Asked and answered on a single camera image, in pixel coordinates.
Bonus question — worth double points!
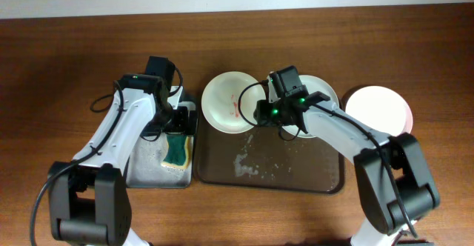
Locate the green and yellow sponge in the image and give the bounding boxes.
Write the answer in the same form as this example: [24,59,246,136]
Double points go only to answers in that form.
[161,135,193,170]

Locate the pinkish white plate front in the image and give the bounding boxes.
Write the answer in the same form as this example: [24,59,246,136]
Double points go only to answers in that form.
[343,85,413,136]

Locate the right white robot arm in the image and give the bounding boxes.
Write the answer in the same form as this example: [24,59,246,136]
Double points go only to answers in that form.
[254,92,441,245]

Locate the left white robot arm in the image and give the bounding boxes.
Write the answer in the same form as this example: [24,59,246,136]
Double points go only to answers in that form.
[44,74,198,245]

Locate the large brown serving tray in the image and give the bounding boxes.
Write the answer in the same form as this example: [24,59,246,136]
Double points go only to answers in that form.
[193,114,345,195]

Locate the small black soapy tray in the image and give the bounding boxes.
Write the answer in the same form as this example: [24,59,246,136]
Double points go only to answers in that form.
[124,93,198,190]

